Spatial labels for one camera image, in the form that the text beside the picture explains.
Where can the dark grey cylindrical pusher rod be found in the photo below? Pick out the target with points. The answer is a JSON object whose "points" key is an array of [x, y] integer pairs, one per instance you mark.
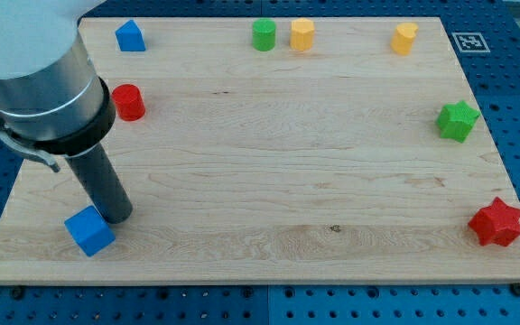
{"points": [[100, 181]]}

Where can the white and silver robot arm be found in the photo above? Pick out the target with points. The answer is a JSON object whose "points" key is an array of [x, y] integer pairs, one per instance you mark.
{"points": [[52, 101]]}

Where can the yellow hexagon block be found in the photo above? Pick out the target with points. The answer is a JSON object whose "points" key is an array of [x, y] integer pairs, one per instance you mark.
{"points": [[302, 34]]}

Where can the blue cube block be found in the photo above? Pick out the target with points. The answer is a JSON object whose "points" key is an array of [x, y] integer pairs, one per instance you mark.
{"points": [[89, 231]]}

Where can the red cylinder block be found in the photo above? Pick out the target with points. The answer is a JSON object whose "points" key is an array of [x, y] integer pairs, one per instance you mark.
{"points": [[129, 102]]}

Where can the blue triangular prism block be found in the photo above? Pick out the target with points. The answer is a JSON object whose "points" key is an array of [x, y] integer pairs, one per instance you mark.
{"points": [[129, 37]]}

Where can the light wooden board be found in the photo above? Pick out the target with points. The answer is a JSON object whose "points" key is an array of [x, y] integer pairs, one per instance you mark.
{"points": [[274, 167]]}

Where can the green cylinder block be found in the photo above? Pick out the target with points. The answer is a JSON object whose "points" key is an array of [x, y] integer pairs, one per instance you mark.
{"points": [[263, 34]]}

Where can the green star block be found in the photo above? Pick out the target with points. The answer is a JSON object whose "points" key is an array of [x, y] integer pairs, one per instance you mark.
{"points": [[456, 121]]}

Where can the white fiducial marker tag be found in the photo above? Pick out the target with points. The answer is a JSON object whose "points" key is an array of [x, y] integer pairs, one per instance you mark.
{"points": [[470, 42]]}

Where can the red star block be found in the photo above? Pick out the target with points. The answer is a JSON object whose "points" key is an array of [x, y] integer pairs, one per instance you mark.
{"points": [[497, 223]]}

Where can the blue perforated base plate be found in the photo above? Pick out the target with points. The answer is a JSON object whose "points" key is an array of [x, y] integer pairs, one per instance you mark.
{"points": [[495, 79]]}

